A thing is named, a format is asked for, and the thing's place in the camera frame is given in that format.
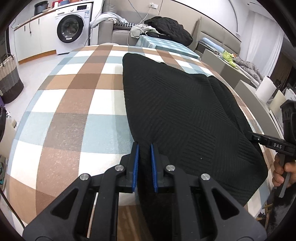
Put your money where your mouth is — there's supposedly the white blanket on sofa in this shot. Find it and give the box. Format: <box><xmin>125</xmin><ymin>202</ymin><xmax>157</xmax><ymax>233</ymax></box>
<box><xmin>90</xmin><ymin>12</ymin><xmax>126</xmax><ymax>29</ymax></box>

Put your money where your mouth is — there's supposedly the green toy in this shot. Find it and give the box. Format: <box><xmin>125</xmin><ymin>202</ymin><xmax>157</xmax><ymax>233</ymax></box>
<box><xmin>222</xmin><ymin>50</ymin><xmax>237</xmax><ymax>68</ymax></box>

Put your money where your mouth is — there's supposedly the light blue pillow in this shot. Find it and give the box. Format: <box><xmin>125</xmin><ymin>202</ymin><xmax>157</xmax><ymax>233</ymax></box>
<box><xmin>200</xmin><ymin>37</ymin><xmax>225</xmax><ymax>54</ymax></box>

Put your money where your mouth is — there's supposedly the white paper towel roll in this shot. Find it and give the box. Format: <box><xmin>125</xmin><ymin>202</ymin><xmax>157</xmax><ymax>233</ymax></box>
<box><xmin>255</xmin><ymin>76</ymin><xmax>276</xmax><ymax>103</ymax></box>

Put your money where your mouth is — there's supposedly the white front-load washing machine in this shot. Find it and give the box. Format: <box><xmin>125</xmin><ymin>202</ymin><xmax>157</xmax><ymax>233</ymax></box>
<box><xmin>55</xmin><ymin>2</ymin><xmax>93</xmax><ymax>55</ymax></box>

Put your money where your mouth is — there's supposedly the checkered plaid table cloth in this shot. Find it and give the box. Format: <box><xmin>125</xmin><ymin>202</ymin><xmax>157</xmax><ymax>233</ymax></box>
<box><xmin>5</xmin><ymin>44</ymin><xmax>275</xmax><ymax>224</ymax></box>

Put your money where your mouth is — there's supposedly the black cooking pot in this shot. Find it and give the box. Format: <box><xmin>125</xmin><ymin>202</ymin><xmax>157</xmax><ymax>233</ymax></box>
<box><xmin>34</xmin><ymin>1</ymin><xmax>48</xmax><ymax>16</ymax></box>

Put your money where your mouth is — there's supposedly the person's right hand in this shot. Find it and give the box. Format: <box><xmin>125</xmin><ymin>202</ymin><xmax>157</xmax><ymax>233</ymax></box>
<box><xmin>272</xmin><ymin>154</ymin><xmax>296</xmax><ymax>188</ymax></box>

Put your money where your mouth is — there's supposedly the grey sofa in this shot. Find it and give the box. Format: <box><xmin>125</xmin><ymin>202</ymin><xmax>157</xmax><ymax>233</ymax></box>
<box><xmin>97</xmin><ymin>0</ymin><xmax>162</xmax><ymax>46</ymax></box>

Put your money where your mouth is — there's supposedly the beige trash bin black liner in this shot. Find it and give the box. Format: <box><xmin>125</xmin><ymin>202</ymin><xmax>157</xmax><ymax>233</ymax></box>
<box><xmin>0</xmin><ymin>106</ymin><xmax>16</xmax><ymax>159</ymax></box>

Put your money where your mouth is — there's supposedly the black quilted jacket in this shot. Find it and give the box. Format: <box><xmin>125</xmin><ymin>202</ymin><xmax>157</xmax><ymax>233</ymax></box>
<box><xmin>144</xmin><ymin>16</ymin><xmax>193</xmax><ymax>47</ymax></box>

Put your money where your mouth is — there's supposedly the black knit sweater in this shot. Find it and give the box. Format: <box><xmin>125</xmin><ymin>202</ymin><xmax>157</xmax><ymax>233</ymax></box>
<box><xmin>122</xmin><ymin>52</ymin><xmax>269</xmax><ymax>241</ymax></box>

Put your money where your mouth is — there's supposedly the woven laundry basket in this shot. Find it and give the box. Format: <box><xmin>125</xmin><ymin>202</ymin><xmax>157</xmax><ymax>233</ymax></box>
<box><xmin>1</xmin><ymin>53</ymin><xmax>23</xmax><ymax>104</ymax></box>

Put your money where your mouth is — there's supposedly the beige side cabinet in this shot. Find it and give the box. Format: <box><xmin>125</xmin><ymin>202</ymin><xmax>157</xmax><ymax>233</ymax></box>
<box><xmin>201</xmin><ymin>49</ymin><xmax>255</xmax><ymax>89</ymax></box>

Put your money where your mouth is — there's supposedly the teal checkered small table cloth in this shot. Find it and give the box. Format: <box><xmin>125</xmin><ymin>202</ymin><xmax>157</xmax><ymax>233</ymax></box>
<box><xmin>136</xmin><ymin>35</ymin><xmax>201</xmax><ymax>60</ymax></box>

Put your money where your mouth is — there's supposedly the white kitchen counter cabinet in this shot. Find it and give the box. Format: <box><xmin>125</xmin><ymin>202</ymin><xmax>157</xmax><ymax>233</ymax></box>
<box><xmin>13</xmin><ymin>13</ymin><xmax>57</xmax><ymax>63</ymax></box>

